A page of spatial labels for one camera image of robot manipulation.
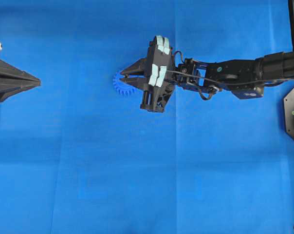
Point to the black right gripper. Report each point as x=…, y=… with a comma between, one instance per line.
x=157, y=80

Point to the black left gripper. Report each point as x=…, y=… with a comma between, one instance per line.
x=8, y=89

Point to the small blue plastic gear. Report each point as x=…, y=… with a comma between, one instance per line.
x=120, y=87

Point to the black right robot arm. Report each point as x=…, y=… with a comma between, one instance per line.
x=243, y=78

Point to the blue table cloth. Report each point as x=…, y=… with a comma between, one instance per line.
x=76, y=157

